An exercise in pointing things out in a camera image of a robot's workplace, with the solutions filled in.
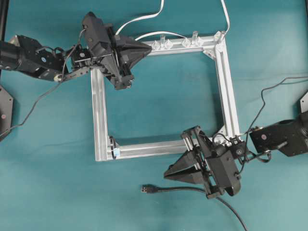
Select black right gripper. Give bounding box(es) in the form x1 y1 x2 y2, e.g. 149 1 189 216
164 126 238 199

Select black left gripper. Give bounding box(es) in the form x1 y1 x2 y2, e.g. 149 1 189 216
90 26 152 90

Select black USB cable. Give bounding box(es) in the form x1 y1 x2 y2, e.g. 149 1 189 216
141 184 248 231

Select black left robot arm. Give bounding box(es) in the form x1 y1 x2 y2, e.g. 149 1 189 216
0 22 152 90

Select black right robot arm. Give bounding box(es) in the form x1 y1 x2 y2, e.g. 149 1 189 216
164 113 308 199

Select black zip tie loop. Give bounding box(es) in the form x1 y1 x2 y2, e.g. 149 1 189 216
109 136 120 160

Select blue tape piece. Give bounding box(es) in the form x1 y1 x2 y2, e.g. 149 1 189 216
113 148 120 157

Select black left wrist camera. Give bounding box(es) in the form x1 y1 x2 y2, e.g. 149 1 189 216
82 12 112 58

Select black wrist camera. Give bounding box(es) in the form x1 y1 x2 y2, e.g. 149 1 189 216
206 145 241 196
82 12 112 58

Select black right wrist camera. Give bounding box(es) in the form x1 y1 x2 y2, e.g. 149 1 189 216
206 145 241 196

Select clear standoff post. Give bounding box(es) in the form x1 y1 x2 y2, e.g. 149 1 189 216
160 34 166 49
191 31 198 45

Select white flat cable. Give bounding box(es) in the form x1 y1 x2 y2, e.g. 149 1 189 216
115 0 231 43

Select thin black left camera cable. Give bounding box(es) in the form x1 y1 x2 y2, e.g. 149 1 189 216
0 28 89 142

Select thin black camera cable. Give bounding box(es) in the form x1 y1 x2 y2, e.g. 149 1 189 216
0 28 89 142
239 76 308 174

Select square aluminium extrusion frame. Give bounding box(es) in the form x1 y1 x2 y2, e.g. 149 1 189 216
90 31 240 162

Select thin black right camera cable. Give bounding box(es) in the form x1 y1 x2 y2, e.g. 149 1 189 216
239 76 308 174

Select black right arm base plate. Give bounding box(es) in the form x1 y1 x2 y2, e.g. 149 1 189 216
299 92 308 113

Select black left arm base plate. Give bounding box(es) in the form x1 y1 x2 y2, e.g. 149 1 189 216
0 86 13 141

